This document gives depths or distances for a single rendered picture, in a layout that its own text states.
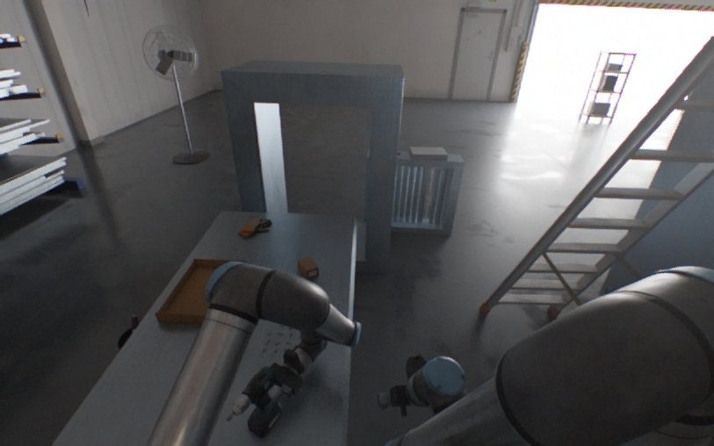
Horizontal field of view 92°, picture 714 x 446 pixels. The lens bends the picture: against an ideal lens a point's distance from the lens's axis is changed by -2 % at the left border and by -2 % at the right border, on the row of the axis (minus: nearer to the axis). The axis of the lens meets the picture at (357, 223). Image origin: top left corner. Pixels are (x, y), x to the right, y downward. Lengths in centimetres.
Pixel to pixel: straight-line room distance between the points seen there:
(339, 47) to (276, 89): 782
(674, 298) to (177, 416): 78
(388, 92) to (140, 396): 205
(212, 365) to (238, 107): 207
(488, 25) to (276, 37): 538
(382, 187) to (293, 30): 821
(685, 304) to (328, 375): 129
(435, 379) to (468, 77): 988
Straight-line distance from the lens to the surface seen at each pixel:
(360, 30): 1023
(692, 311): 44
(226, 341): 83
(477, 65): 1049
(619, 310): 41
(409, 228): 362
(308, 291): 83
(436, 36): 1027
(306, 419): 145
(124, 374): 178
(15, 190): 506
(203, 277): 211
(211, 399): 83
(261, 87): 258
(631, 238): 234
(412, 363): 108
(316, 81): 247
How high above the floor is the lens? 190
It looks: 30 degrees down
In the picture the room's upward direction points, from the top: 2 degrees clockwise
